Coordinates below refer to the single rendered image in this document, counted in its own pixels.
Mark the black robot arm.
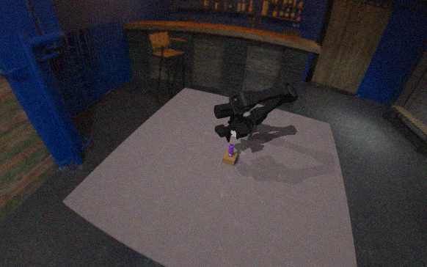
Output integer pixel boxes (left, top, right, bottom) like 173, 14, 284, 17
214, 82, 298, 138

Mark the tan square block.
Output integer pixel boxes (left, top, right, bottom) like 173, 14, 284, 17
222, 150, 238, 166

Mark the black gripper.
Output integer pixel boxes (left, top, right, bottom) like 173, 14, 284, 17
215, 115, 254, 142

